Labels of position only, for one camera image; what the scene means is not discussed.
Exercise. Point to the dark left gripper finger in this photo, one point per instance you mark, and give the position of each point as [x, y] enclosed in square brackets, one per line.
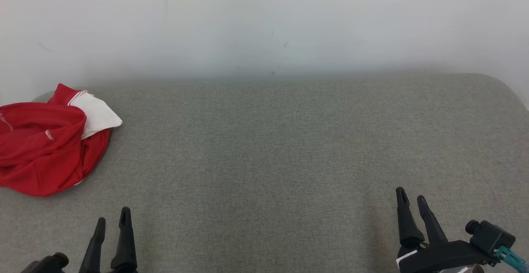
[125, 244]
[96, 248]

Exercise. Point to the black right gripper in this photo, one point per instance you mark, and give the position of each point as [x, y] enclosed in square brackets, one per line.
[438, 258]

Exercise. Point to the red and white basketball jersey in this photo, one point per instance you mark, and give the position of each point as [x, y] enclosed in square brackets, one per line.
[41, 120]

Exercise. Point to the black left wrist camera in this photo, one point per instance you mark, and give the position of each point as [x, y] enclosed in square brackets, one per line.
[49, 264]

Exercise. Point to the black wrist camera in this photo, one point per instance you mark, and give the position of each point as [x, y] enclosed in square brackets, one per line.
[492, 236]
[49, 264]

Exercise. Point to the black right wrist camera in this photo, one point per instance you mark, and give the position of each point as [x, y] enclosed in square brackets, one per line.
[492, 236]

